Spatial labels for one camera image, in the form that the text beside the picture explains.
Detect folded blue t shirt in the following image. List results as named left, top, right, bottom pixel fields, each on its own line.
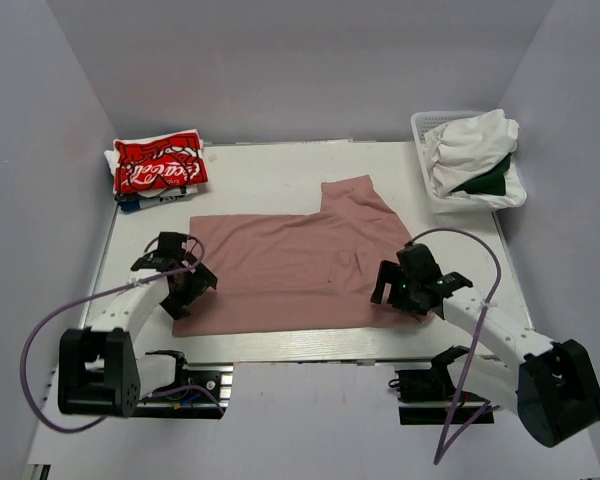
left=117, top=191, right=194, bottom=213

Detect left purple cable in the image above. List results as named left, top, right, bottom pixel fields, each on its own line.
left=19, top=234, right=226, bottom=434

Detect pink t shirt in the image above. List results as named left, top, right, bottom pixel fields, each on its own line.
left=172, top=176, right=422, bottom=338

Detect folded red coca-cola t shirt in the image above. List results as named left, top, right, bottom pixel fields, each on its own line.
left=104, top=129, right=208, bottom=195

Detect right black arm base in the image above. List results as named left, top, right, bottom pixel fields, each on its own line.
left=388, top=369, right=495, bottom=426

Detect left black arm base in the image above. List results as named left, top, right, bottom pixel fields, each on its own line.
left=132, top=364, right=233, bottom=420

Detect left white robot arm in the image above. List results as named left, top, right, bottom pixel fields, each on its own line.
left=57, top=232, right=218, bottom=417

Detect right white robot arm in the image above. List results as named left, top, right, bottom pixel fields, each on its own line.
left=371, top=243, right=600, bottom=447

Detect white plastic basket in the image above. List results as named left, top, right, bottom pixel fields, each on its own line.
left=411, top=111, right=481, bottom=214

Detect green and white t shirt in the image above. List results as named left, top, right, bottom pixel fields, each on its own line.
left=431, top=153, right=527, bottom=214

